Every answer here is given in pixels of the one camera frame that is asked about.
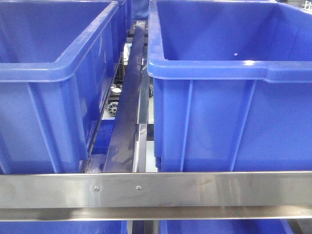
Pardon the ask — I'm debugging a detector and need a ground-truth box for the upper blue bin left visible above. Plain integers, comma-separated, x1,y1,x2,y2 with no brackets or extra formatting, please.
0,0,120,174

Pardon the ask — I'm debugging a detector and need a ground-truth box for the steel shelf divider rail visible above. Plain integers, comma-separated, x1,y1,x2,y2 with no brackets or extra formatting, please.
103,21,145,173

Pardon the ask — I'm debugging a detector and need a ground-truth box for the upper blue bin right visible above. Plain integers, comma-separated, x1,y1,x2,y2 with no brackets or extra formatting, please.
148,0,312,172

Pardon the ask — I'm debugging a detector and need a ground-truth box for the lower blue bin left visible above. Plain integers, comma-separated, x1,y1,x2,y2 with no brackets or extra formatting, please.
0,221,127,234

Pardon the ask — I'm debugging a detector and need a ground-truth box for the steel shelf front rail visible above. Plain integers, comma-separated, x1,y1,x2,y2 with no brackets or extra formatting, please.
0,171,312,221

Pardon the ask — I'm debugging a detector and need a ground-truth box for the blue bin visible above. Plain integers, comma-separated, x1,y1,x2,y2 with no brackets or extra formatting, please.
148,0,312,172
0,221,127,234
0,0,120,174
159,219,293,234

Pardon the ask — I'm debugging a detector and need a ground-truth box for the lower blue bin right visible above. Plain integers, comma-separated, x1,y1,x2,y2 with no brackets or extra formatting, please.
159,219,293,234

